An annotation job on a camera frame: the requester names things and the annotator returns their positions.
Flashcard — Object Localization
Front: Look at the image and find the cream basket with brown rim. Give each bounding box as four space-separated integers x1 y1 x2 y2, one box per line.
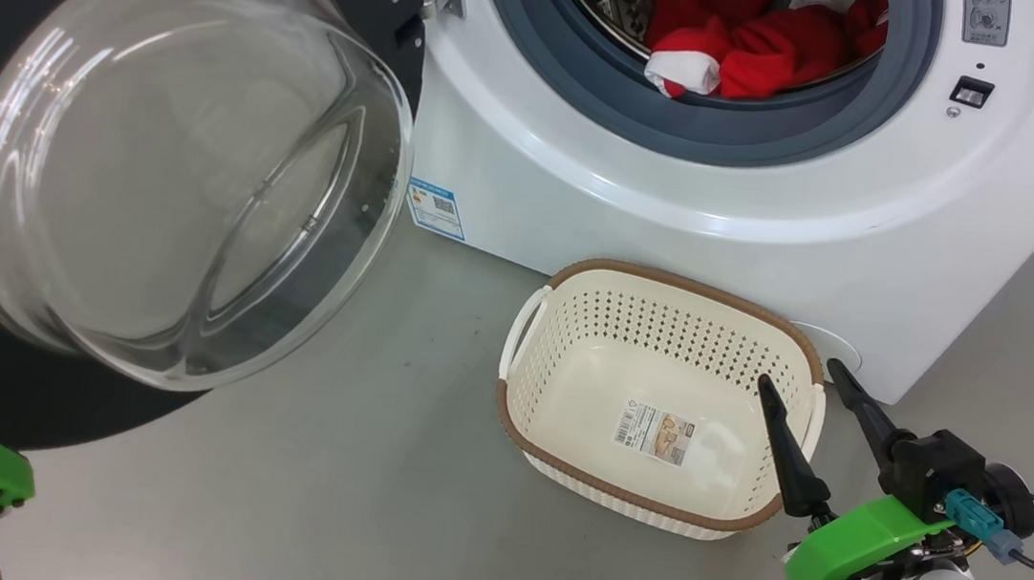
483 249 838 552

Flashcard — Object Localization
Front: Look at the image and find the teal right cable connector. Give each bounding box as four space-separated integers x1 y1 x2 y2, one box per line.
938 487 1030 568

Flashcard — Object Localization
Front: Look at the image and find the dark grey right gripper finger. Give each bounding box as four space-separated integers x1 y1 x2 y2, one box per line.
816 358 904 467
743 373 846 524

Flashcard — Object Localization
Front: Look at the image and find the red and white garment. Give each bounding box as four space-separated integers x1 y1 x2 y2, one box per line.
638 0 894 120

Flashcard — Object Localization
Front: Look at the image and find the paper product label sticker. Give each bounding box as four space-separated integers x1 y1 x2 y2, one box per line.
611 397 699 466

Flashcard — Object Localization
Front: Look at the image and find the round white filter cover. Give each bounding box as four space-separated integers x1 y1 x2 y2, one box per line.
783 320 868 377

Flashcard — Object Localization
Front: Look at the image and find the white front-load washing machine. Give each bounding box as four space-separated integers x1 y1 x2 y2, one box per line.
385 0 1034 422

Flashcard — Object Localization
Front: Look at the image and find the grey instruction sticker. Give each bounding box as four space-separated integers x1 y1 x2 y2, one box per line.
959 0 1013 48

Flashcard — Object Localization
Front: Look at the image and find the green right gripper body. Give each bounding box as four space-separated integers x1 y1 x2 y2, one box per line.
781 485 959 580

